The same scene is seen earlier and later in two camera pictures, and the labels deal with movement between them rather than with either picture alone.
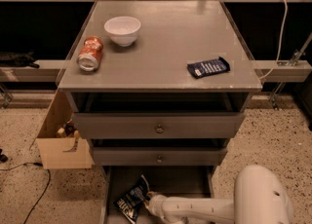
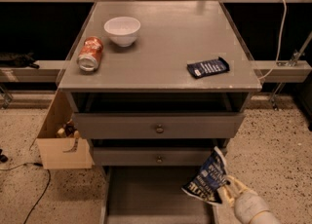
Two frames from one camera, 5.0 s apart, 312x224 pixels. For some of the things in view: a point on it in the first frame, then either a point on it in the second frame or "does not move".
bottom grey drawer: [163, 180] does not move
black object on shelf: [18, 59] does not move
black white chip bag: [132, 203] -> [210, 179]
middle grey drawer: [159, 156] does not move
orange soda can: [90, 55] does not move
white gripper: [158, 204] -> [249, 204]
